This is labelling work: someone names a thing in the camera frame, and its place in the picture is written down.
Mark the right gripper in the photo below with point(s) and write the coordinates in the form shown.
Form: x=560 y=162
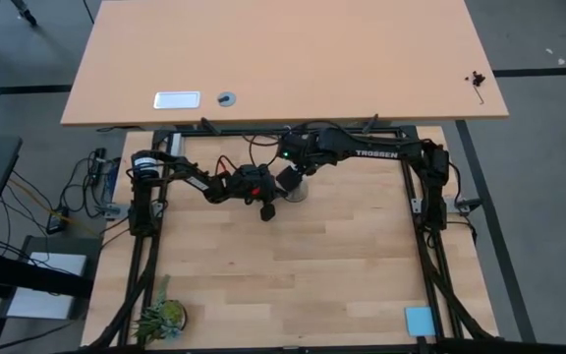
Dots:
x=300 y=147

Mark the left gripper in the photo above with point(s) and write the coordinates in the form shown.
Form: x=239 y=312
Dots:
x=251 y=183

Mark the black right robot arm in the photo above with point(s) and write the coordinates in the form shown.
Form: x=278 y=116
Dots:
x=381 y=153

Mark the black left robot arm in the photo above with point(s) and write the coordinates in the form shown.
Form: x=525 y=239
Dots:
x=185 y=173

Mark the silver mounting plate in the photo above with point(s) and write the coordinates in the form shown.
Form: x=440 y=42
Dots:
x=176 y=143

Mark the grey round desk grommet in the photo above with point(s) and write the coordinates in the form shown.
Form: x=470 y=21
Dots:
x=226 y=99

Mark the light wooden desk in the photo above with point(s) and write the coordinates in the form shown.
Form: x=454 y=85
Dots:
x=288 y=59

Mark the white rectangular tray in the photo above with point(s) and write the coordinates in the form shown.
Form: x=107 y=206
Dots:
x=177 y=100

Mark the black power strip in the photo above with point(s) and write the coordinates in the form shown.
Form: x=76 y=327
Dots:
x=111 y=172

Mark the green potted plant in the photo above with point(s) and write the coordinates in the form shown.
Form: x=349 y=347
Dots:
x=162 y=317

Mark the black hex key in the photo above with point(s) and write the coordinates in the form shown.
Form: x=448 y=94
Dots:
x=479 y=96

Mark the black power adapter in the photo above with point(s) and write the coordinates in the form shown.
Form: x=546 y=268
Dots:
x=57 y=223

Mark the blue sticky note pad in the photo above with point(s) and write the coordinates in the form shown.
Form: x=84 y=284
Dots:
x=419 y=322

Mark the white sheet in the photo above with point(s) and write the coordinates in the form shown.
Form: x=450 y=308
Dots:
x=47 y=307

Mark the black crossbar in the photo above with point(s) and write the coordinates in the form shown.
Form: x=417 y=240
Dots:
x=17 y=275

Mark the black stand leg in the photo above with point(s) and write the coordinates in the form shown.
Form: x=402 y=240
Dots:
x=25 y=12

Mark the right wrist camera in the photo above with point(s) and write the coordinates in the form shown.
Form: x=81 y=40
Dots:
x=289 y=178

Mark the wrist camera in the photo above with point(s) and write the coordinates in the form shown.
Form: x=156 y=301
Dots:
x=267 y=212
x=289 y=178

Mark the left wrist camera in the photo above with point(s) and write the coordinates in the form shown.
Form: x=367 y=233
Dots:
x=267 y=212

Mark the black aluminium table frame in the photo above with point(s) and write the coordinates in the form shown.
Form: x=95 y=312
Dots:
x=234 y=132

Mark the small silver frame plate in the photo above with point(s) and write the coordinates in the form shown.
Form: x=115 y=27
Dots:
x=416 y=205
x=157 y=210

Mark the silver base bracket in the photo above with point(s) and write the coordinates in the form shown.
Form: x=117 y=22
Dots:
x=465 y=204
x=111 y=211

